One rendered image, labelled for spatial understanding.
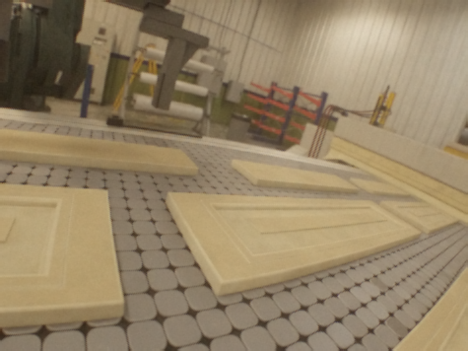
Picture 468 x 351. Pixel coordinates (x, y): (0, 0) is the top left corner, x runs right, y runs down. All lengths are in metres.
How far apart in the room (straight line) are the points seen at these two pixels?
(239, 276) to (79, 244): 0.16
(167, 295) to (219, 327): 0.06
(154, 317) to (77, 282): 0.07
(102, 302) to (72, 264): 0.05
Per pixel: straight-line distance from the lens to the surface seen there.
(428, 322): 0.37
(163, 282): 0.25
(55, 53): 1.18
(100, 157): 0.47
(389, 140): 1.88
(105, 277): 0.22
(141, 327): 0.21
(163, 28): 0.49
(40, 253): 0.26
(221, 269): 0.25
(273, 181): 0.60
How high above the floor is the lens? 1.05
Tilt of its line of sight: 20 degrees down
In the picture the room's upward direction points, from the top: 17 degrees clockwise
